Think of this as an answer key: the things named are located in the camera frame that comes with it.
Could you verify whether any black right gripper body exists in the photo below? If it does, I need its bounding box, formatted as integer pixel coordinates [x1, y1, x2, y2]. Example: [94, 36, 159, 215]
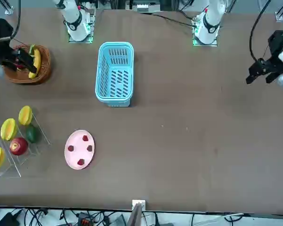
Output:
[0, 46, 16, 66]

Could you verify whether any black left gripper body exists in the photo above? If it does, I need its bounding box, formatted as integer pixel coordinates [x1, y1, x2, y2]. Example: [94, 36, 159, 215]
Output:
[259, 56, 283, 74]

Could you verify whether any brown wicker basket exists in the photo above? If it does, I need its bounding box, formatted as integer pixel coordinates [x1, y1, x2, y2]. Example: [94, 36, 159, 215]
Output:
[3, 44, 52, 85]

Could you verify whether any blue plastic basket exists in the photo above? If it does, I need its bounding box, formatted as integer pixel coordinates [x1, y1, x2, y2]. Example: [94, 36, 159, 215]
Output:
[95, 41, 135, 108]

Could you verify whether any yellow banana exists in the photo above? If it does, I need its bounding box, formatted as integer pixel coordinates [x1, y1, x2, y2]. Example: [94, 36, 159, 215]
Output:
[28, 48, 42, 80]

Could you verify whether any green avocado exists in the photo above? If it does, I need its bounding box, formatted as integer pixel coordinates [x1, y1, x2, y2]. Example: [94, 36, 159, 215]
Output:
[25, 124, 38, 144]

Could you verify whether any red apple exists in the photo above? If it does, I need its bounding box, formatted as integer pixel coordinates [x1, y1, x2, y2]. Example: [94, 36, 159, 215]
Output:
[9, 137, 29, 156]

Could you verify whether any clear acrylic stepped stand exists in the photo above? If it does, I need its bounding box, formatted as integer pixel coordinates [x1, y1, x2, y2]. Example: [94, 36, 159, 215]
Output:
[0, 105, 52, 178]

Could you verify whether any pink plate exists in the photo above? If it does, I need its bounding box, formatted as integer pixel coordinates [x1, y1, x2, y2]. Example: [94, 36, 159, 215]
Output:
[64, 129, 96, 170]

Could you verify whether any grey power strip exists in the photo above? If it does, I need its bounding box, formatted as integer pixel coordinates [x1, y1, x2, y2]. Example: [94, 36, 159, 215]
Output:
[136, 4, 152, 13]

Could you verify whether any black power adapter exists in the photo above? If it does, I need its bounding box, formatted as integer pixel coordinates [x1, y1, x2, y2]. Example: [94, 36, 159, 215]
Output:
[0, 211, 21, 226]

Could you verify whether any red and black device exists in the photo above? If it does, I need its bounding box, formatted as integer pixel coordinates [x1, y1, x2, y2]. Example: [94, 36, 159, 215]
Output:
[77, 211, 96, 226]

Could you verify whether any grey upright board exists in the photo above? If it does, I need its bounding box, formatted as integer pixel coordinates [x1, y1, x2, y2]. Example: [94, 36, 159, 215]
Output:
[127, 203, 144, 226]

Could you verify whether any black camera bracket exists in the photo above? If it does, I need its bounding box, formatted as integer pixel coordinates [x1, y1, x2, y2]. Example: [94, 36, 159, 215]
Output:
[267, 30, 283, 60]

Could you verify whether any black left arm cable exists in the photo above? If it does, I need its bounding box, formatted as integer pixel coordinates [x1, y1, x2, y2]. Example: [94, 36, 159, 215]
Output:
[249, 0, 274, 62]

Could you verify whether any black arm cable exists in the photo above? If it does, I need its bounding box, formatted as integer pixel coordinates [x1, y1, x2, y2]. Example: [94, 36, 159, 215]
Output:
[249, 0, 274, 62]
[10, 0, 22, 40]

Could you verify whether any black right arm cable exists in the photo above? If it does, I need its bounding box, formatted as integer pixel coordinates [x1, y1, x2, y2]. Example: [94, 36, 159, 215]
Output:
[10, 0, 22, 40]

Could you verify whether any black cable on table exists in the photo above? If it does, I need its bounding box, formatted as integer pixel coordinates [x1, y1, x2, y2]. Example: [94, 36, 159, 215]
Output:
[141, 10, 195, 27]

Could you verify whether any white socket bracket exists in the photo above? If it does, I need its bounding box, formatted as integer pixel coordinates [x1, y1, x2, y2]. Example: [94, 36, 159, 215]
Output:
[131, 199, 147, 210]

